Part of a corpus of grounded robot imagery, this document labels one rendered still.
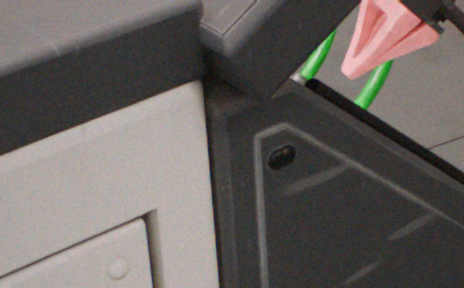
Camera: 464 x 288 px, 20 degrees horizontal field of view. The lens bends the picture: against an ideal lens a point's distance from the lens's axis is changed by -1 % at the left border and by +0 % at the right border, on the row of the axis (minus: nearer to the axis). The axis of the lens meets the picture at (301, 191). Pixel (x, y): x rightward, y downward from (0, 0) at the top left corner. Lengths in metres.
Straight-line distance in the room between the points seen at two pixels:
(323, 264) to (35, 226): 0.15
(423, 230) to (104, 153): 0.19
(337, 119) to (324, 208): 0.04
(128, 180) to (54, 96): 0.05
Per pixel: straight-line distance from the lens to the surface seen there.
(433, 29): 1.03
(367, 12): 1.05
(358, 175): 0.56
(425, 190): 0.60
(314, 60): 1.24
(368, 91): 1.18
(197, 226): 0.51
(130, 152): 0.48
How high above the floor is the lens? 1.69
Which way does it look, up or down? 33 degrees down
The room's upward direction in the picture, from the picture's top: 2 degrees counter-clockwise
